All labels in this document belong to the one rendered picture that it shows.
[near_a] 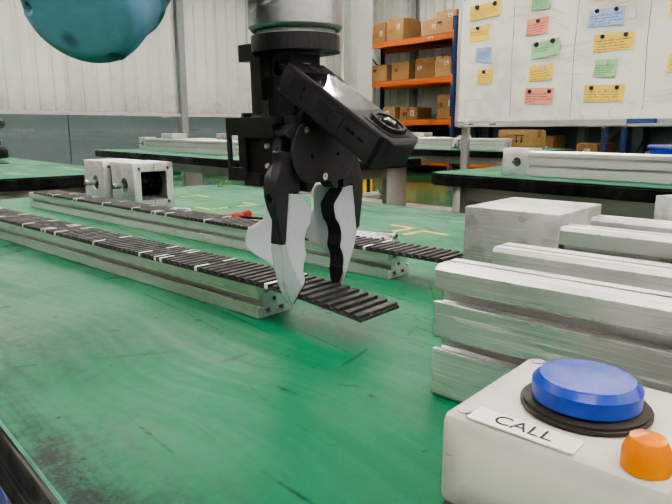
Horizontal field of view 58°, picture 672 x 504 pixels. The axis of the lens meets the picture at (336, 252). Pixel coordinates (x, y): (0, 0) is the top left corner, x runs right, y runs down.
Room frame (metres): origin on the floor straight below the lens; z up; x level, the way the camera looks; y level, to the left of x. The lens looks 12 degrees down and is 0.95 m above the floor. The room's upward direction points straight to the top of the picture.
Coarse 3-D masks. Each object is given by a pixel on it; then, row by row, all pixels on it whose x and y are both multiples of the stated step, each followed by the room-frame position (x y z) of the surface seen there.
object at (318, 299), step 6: (336, 288) 0.50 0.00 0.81; (342, 288) 0.50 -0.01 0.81; (348, 288) 0.51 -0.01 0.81; (354, 288) 0.50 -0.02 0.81; (318, 294) 0.48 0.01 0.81; (324, 294) 0.48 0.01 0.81; (330, 294) 0.49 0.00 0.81; (336, 294) 0.48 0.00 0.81; (342, 294) 0.48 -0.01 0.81; (348, 294) 0.49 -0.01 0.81; (306, 300) 0.47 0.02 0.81; (312, 300) 0.47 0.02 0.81; (318, 300) 0.47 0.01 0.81; (324, 300) 0.47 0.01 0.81; (330, 300) 0.47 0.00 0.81
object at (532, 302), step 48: (480, 288) 0.34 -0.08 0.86; (528, 288) 0.32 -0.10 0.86; (576, 288) 0.30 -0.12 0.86; (624, 288) 0.30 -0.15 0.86; (480, 336) 0.34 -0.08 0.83; (528, 336) 0.32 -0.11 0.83; (576, 336) 0.30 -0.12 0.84; (624, 336) 0.29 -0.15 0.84; (432, 384) 0.36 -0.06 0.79; (480, 384) 0.33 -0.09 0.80
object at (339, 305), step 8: (352, 296) 0.48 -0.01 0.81; (360, 296) 0.49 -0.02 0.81; (368, 296) 0.48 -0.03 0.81; (376, 296) 0.49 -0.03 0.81; (328, 304) 0.46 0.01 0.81; (336, 304) 0.46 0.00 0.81; (344, 304) 0.46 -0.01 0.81; (352, 304) 0.46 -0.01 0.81; (360, 304) 0.47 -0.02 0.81; (336, 312) 0.45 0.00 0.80
